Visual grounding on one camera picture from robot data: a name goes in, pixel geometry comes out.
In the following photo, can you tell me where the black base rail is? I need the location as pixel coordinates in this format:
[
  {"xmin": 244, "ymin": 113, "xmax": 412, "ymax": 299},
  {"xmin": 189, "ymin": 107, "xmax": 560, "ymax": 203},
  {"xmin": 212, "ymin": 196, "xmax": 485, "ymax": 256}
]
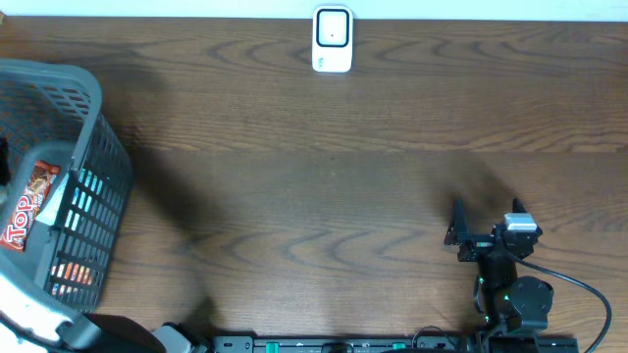
[{"xmin": 212, "ymin": 332, "xmax": 579, "ymax": 353}]

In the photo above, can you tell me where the white barcode scanner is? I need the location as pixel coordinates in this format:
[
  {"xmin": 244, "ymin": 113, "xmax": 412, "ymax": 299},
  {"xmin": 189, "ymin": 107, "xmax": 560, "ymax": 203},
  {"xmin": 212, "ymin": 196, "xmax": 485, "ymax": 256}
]
[{"xmin": 311, "ymin": 5, "xmax": 354, "ymax": 74}]

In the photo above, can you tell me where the grey plastic shopping basket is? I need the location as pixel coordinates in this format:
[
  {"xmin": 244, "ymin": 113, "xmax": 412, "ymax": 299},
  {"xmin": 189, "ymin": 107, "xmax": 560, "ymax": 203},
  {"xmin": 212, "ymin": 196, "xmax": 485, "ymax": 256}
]
[{"xmin": 1, "ymin": 59, "xmax": 132, "ymax": 314}]

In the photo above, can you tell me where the orange snack packet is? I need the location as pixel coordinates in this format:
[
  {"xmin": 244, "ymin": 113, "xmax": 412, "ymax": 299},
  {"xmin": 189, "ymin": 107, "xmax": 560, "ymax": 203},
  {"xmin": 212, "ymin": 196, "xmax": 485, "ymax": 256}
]
[{"xmin": 50, "ymin": 262, "xmax": 94, "ymax": 296}]

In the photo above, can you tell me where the white wet wipes pack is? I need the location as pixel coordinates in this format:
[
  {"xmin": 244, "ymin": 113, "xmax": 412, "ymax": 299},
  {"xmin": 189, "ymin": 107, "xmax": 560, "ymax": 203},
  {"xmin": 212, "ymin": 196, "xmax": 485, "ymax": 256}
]
[{"xmin": 47, "ymin": 174, "xmax": 70, "ymax": 226}]

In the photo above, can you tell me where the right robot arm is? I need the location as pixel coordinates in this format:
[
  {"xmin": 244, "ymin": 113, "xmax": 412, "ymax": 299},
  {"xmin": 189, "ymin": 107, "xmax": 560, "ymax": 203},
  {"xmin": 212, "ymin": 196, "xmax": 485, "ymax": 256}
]
[{"xmin": 444, "ymin": 199, "xmax": 553, "ymax": 335}]

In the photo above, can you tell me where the red Top chocolate bar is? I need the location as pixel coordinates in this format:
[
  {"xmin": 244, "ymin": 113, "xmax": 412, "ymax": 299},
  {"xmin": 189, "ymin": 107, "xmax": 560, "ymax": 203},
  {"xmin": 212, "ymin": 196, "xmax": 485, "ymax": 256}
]
[{"xmin": 1, "ymin": 160, "xmax": 60, "ymax": 252}]

